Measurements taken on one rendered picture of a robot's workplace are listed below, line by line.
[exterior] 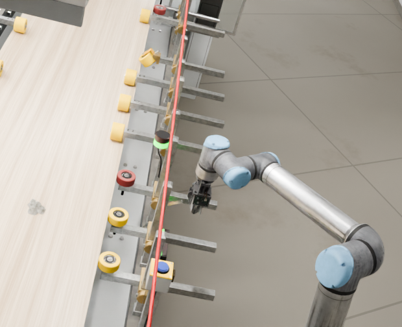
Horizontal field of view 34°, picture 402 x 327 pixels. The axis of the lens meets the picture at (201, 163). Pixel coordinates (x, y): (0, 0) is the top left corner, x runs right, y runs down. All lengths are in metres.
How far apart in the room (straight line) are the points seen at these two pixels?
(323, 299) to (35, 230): 1.09
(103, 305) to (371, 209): 2.59
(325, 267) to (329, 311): 0.15
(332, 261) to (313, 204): 0.31
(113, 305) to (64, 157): 0.66
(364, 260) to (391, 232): 2.67
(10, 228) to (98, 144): 0.66
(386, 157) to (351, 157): 0.32
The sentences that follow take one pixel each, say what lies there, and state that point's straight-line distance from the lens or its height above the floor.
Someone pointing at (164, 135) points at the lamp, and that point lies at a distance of 2.63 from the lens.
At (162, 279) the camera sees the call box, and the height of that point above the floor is 1.21.
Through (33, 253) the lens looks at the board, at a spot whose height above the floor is 0.90.
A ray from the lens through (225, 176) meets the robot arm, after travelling 2.32.
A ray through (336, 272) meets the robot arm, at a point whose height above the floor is 1.40.
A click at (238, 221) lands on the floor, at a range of 4.19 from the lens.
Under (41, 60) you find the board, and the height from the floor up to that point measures 0.90.
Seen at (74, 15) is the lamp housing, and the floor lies 2.31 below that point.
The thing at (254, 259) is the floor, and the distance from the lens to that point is 3.98.
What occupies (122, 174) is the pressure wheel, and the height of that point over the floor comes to 0.90.
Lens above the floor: 2.66
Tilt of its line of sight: 36 degrees down
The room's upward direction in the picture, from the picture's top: 18 degrees clockwise
